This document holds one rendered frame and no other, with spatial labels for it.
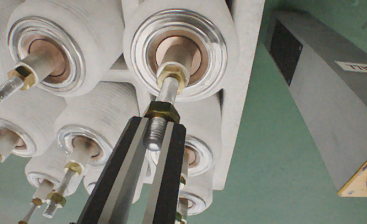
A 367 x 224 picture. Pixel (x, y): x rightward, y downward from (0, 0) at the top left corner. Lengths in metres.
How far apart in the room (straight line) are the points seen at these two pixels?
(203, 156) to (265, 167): 0.48
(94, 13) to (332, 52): 0.24
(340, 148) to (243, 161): 0.49
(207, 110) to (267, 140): 0.38
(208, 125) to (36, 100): 0.24
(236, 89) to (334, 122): 0.12
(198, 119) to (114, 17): 0.14
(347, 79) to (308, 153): 0.50
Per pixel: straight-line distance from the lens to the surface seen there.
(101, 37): 0.20
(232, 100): 0.27
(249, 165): 0.69
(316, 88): 0.24
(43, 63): 0.19
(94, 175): 0.34
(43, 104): 0.33
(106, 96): 0.27
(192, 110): 0.22
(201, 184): 0.31
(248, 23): 0.23
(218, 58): 0.16
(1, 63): 0.27
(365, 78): 0.22
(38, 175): 0.40
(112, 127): 0.25
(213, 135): 0.22
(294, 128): 0.59
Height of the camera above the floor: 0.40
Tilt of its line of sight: 50 degrees down
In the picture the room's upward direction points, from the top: 170 degrees counter-clockwise
